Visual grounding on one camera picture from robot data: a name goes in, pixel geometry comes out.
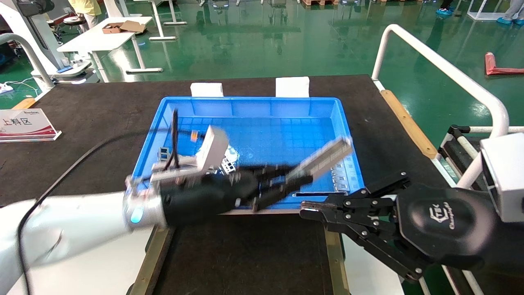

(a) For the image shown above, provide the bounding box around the black table mat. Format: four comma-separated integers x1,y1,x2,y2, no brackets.
0,75,451,207

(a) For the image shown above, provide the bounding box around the white tubular railing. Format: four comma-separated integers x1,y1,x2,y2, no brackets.
370,24,524,190

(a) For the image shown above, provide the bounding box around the wooden edge strip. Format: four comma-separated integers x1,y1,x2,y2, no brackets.
380,89,438,159

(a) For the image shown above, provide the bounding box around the white foam block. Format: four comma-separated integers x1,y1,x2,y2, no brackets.
276,77,310,98
191,83,224,98

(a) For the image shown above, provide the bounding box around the open cardboard box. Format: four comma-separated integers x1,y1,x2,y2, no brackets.
102,20,146,34

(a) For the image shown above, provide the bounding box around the person in light trousers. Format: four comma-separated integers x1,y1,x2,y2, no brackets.
496,0,524,25

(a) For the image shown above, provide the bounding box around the flat notched metal plate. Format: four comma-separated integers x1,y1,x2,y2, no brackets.
330,158,357,193

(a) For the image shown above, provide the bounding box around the red object on floor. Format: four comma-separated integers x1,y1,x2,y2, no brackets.
485,52,524,76

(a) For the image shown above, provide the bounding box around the blue plastic bin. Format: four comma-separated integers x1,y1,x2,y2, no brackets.
130,97,366,215

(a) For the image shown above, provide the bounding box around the person in yellow top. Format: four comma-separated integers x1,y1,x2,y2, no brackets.
68,0,102,29

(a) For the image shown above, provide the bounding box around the acrylic sign with red print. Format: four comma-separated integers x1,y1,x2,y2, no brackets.
0,109,62,143

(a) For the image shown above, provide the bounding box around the white machine stand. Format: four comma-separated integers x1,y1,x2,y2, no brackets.
0,0,93,84

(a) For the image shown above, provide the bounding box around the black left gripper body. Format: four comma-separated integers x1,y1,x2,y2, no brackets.
158,170,262,227

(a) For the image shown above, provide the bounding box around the black roller frame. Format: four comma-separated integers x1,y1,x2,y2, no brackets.
437,125,483,187

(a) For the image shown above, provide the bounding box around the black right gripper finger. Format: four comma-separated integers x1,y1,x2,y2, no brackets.
300,172,411,224
327,219,424,283

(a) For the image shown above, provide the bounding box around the black container with brass edges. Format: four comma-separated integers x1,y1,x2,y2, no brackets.
129,213,349,295

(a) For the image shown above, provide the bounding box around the long perforated metal bracket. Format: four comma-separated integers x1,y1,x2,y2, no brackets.
285,137,353,185

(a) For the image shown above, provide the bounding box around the white background table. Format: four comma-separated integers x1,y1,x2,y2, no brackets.
56,16,163,82

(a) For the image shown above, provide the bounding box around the grey tubular railing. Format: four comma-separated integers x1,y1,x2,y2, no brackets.
0,33,56,91

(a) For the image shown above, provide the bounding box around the black camera cable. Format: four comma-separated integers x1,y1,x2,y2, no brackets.
16,109,181,295

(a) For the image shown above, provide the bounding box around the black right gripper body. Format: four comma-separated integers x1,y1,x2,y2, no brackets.
392,184,498,269

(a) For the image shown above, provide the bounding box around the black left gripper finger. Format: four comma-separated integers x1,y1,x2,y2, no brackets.
252,176,314,211
256,164,304,187

